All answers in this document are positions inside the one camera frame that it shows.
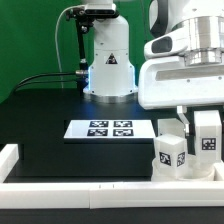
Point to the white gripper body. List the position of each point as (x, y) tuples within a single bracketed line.
[(175, 75)]

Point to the white round stool seat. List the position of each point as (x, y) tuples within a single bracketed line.
[(194, 172)]

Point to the white marker sheet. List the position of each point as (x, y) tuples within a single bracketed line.
[(116, 131)]

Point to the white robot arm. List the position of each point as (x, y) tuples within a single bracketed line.
[(111, 76)]

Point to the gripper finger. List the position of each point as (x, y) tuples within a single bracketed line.
[(181, 111)]

